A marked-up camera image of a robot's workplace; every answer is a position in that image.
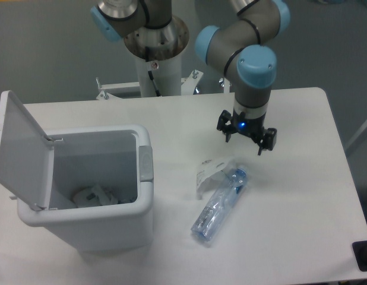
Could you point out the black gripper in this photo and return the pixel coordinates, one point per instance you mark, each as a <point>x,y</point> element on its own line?
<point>252,128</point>

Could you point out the clear plastic water bottle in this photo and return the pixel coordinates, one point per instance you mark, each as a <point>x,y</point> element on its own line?
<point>220,204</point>

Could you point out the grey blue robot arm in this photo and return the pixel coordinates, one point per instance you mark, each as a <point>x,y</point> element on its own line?
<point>157,39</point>

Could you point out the white trash can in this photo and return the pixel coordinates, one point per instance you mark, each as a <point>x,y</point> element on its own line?
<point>118,157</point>

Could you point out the trash pile inside can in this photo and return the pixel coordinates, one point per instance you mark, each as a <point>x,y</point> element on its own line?
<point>95,196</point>

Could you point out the white trash can lid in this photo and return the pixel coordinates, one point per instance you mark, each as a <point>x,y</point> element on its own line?
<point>26,154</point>

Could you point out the black clamp at table edge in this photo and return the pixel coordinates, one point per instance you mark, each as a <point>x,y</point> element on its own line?
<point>360,251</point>

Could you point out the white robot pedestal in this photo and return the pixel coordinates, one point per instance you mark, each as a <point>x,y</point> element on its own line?
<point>164,76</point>

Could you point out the white frame at right edge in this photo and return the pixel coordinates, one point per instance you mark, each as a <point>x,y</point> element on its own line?
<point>356,140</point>

